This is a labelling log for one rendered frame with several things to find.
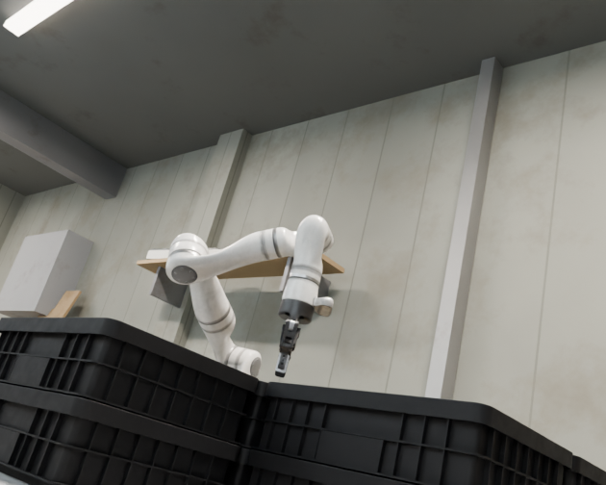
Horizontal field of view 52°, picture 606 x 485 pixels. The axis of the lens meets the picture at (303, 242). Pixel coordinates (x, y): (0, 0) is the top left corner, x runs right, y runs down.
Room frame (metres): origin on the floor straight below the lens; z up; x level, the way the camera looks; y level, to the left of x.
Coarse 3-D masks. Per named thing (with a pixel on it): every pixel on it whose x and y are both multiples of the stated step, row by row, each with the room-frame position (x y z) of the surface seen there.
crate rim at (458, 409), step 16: (272, 384) 1.03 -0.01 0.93; (288, 384) 1.01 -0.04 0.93; (320, 400) 0.95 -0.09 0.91; (336, 400) 0.93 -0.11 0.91; (352, 400) 0.91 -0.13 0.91; (368, 400) 0.89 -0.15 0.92; (384, 400) 0.87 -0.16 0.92; (400, 400) 0.85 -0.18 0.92; (416, 400) 0.83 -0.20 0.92; (432, 400) 0.81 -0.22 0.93; (448, 400) 0.80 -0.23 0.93; (432, 416) 0.81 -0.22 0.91; (448, 416) 0.79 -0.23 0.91; (464, 416) 0.78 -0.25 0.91; (480, 416) 0.77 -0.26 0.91; (496, 416) 0.78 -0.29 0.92; (512, 432) 0.81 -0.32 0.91; (528, 432) 0.84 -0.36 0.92; (544, 448) 0.88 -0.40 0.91; (560, 448) 0.92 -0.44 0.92
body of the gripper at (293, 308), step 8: (280, 304) 1.31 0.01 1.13; (288, 304) 1.29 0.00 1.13; (296, 304) 1.28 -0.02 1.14; (304, 304) 1.28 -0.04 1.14; (280, 312) 1.30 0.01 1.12; (288, 312) 1.29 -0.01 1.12; (296, 312) 1.28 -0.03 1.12; (304, 312) 1.29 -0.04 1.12; (312, 312) 1.30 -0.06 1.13; (296, 320) 1.28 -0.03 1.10; (304, 320) 1.31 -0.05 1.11
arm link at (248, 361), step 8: (232, 352) 1.74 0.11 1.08; (240, 352) 1.73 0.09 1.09; (248, 352) 1.73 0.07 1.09; (256, 352) 1.74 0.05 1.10; (232, 360) 1.73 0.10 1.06; (240, 360) 1.72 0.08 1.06; (248, 360) 1.72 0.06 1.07; (256, 360) 1.74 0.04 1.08; (240, 368) 1.72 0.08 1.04; (248, 368) 1.72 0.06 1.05; (256, 368) 1.75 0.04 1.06; (256, 376) 1.77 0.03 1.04
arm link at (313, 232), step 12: (312, 216) 1.28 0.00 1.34; (300, 228) 1.28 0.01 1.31; (312, 228) 1.27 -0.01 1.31; (324, 228) 1.27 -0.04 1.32; (300, 240) 1.29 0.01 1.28; (312, 240) 1.28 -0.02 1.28; (324, 240) 1.28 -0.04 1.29; (300, 252) 1.29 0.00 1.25; (312, 252) 1.28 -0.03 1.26; (300, 264) 1.29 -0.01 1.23; (312, 264) 1.29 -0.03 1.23; (300, 276) 1.29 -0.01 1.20; (312, 276) 1.29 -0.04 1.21
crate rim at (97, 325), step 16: (0, 320) 1.12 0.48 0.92; (16, 320) 1.07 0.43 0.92; (32, 320) 1.03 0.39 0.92; (48, 320) 0.98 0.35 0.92; (64, 320) 0.94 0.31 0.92; (80, 320) 0.91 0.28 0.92; (96, 320) 0.87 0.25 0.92; (112, 320) 0.85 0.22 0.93; (112, 336) 0.86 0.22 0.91; (128, 336) 0.87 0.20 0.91; (144, 336) 0.89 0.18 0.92; (160, 352) 0.91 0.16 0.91; (176, 352) 0.93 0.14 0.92; (192, 352) 0.95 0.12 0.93; (192, 368) 0.95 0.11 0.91; (208, 368) 0.97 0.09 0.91; (224, 368) 0.99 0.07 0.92; (240, 384) 1.02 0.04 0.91; (256, 384) 1.04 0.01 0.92
